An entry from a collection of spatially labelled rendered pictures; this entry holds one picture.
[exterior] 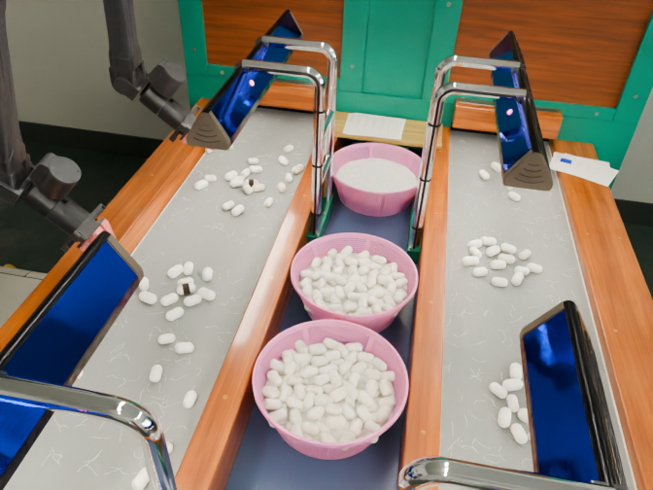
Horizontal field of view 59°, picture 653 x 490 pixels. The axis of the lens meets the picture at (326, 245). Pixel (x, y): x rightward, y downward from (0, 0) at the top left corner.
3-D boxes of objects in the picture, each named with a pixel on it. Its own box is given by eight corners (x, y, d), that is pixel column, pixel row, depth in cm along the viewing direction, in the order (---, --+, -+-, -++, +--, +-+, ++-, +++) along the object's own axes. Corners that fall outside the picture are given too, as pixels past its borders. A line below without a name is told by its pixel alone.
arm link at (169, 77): (126, 69, 138) (111, 85, 131) (149, 35, 131) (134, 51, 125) (168, 102, 142) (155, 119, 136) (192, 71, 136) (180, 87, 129)
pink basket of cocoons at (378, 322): (300, 357, 113) (300, 324, 107) (283, 269, 133) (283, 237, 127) (429, 341, 117) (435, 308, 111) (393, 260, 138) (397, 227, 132)
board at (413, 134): (326, 136, 167) (326, 132, 166) (335, 114, 179) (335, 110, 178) (440, 150, 163) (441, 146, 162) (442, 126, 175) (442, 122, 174)
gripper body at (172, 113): (202, 109, 142) (178, 87, 139) (188, 127, 134) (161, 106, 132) (189, 124, 146) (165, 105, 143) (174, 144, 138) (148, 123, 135)
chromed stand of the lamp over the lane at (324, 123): (243, 239, 142) (231, 62, 114) (264, 195, 157) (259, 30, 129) (319, 250, 139) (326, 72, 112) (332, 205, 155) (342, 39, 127)
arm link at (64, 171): (7, 159, 109) (-18, 188, 103) (28, 123, 102) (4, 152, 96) (65, 195, 114) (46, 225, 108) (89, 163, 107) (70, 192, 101)
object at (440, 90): (404, 262, 137) (433, 84, 109) (410, 216, 152) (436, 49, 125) (485, 274, 135) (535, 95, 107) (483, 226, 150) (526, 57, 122)
